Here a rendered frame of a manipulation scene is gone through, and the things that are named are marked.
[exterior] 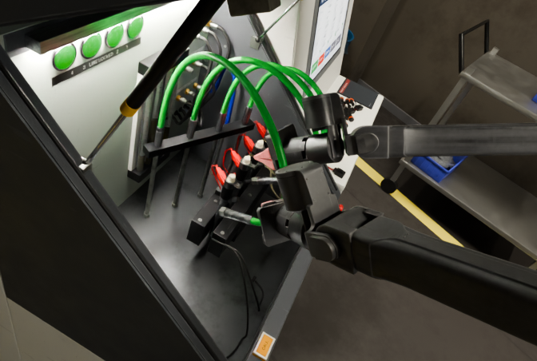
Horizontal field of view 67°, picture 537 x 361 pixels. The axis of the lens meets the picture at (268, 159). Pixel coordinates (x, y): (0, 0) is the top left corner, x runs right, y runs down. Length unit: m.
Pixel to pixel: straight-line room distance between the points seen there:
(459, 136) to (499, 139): 0.07
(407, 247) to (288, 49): 0.77
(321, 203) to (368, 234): 0.10
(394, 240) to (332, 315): 1.75
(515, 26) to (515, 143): 2.76
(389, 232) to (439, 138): 0.30
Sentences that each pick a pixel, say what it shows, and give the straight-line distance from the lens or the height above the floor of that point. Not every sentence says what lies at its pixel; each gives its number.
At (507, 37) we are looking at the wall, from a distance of 3.56.
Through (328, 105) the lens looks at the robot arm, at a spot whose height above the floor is 1.42.
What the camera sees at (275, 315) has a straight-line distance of 0.98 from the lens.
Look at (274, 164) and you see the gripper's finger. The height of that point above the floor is 1.26.
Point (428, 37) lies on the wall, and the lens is 3.76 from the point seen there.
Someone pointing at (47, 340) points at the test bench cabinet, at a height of 0.70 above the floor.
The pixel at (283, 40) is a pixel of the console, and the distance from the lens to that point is 1.14.
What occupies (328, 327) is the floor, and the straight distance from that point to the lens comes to 2.18.
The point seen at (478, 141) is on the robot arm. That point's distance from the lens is 0.79.
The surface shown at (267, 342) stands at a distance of 0.93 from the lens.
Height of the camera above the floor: 1.78
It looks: 40 degrees down
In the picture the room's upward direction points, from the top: 22 degrees clockwise
